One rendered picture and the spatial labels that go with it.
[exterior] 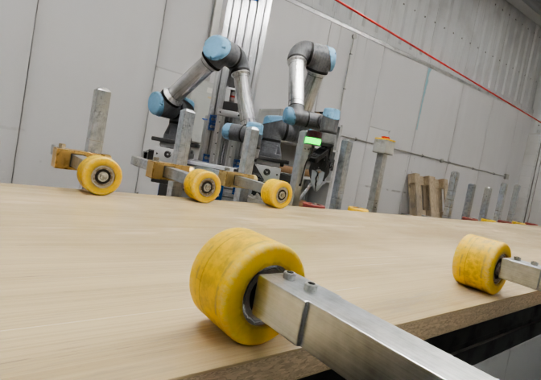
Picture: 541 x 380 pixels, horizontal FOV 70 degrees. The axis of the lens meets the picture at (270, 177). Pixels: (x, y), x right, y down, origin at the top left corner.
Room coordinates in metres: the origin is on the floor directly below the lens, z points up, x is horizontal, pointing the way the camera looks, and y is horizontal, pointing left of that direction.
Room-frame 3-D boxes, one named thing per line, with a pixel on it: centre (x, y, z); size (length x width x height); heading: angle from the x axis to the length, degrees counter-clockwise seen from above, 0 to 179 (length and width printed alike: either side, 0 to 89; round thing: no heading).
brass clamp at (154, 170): (1.17, 0.30, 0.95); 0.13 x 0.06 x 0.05; 129
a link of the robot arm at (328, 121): (1.71, -0.21, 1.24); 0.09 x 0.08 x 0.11; 15
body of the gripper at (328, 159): (1.72, -0.22, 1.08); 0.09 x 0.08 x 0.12; 149
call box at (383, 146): (1.83, -0.50, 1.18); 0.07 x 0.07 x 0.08; 39
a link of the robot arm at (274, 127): (2.13, 0.03, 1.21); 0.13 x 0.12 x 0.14; 105
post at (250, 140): (1.35, 0.09, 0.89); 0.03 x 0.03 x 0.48; 39
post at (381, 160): (1.83, -0.50, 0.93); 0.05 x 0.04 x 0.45; 129
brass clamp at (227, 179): (1.33, 0.11, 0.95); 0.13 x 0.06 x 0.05; 129
